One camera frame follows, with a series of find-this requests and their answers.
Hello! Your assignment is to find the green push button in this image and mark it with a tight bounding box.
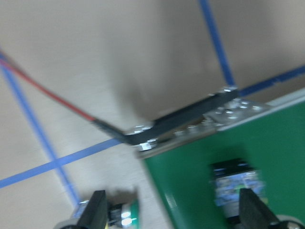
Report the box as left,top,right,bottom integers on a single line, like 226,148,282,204
209,158,266,223
107,189,141,229

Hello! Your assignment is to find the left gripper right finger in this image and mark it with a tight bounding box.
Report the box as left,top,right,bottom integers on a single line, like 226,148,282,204
239,188,284,229

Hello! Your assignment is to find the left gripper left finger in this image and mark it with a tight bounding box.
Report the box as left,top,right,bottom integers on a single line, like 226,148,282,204
77,190,106,229

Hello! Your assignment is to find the red black power cable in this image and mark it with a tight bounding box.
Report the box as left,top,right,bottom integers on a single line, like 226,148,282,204
0,57,129,144

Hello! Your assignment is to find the green conveyor belt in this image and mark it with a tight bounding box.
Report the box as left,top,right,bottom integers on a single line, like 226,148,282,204
136,89,305,229

